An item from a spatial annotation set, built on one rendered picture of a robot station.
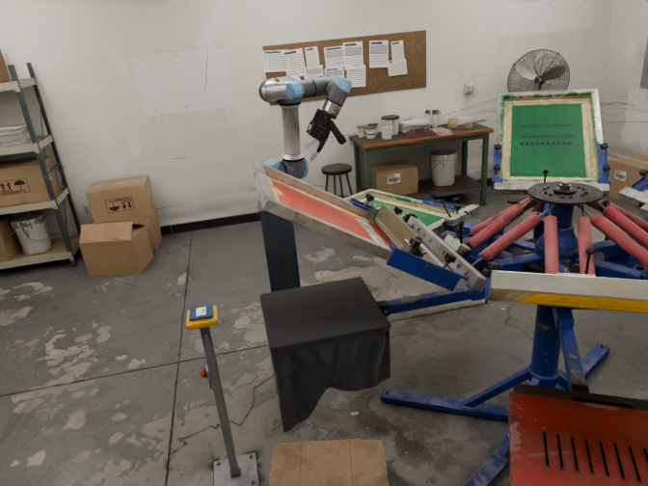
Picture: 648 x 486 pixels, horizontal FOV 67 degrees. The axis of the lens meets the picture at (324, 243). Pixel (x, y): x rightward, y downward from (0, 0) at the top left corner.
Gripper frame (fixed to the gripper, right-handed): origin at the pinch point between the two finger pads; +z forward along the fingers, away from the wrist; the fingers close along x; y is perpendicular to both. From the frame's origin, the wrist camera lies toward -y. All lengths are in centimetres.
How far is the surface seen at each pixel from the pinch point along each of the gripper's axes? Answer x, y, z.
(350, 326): 44, -31, 50
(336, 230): 56, -2, 12
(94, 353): -126, 53, 211
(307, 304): 21, -19, 56
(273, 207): 56, 21, 13
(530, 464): 135, -39, 27
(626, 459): 140, -56, 16
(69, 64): -355, 169, 55
